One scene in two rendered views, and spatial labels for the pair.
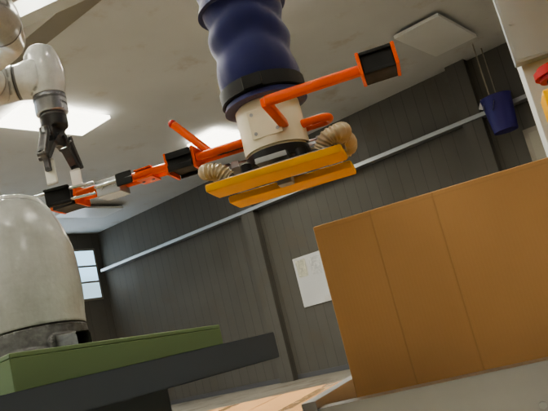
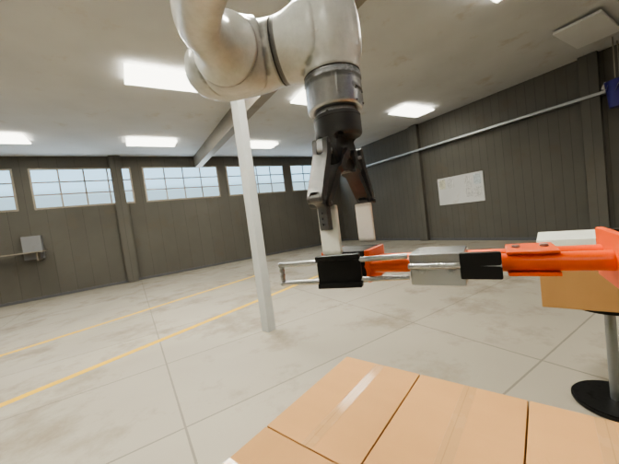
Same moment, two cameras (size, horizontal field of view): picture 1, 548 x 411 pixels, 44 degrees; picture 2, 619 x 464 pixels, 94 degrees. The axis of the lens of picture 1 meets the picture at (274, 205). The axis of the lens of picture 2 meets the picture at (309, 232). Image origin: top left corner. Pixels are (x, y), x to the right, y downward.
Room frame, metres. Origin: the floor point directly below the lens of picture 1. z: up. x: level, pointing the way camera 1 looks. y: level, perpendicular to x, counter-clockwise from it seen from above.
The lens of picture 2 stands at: (1.32, 0.43, 1.33)
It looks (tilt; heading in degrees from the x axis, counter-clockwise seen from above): 3 degrees down; 22
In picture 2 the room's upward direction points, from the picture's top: 7 degrees counter-clockwise
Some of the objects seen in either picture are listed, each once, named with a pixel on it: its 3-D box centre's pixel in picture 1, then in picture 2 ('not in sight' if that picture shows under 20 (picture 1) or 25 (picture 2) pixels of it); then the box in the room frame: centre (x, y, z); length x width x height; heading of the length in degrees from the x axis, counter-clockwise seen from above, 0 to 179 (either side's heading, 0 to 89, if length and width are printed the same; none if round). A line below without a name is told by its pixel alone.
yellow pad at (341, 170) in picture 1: (291, 179); not in sight; (1.77, -0.06, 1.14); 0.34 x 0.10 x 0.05; 79
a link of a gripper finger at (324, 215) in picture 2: (45, 161); (321, 212); (1.69, 0.56, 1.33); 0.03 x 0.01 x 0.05; 169
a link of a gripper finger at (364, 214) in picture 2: (77, 180); (365, 222); (1.85, 0.53, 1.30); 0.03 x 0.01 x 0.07; 79
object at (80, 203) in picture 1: (69, 200); (354, 262); (1.80, 0.54, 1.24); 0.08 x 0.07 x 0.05; 79
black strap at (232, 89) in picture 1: (262, 94); not in sight; (1.67, -0.04, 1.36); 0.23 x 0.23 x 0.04
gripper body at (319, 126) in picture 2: (55, 131); (339, 144); (1.78, 0.54, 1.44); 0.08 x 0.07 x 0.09; 169
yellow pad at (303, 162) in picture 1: (275, 166); not in sight; (1.58, -0.03, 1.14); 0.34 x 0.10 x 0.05; 79
